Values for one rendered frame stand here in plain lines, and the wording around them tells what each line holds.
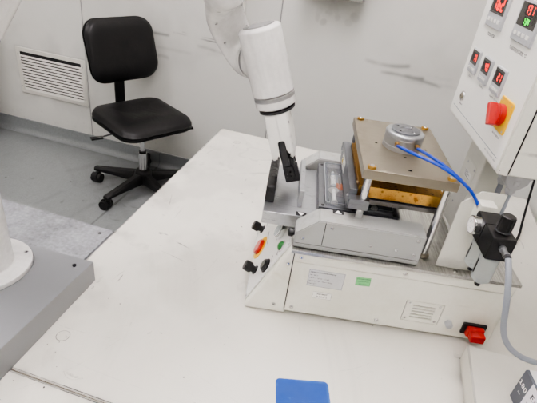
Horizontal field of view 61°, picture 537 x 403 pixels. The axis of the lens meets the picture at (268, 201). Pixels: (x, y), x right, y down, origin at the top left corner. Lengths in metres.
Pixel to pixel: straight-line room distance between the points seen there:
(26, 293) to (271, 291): 0.48
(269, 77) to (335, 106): 1.72
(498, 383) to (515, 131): 0.47
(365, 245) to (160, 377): 0.46
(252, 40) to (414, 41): 1.68
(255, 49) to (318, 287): 0.49
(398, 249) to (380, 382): 0.26
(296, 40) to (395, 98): 0.61
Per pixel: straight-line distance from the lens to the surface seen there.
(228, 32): 0.96
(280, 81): 0.89
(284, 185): 1.03
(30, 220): 1.31
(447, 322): 1.06
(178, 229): 1.23
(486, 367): 1.03
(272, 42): 0.88
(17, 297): 1.01
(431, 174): 0.90
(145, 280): 1.08
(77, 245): 1.20
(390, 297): 0.99
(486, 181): 1.02
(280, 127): 0.91
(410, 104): 2.56
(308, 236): 0.89
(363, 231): 0.89
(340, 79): 2.55
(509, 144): 0.86
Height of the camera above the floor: 1.47
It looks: 32 degrees down
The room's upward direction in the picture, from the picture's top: 8 degrees clockwise
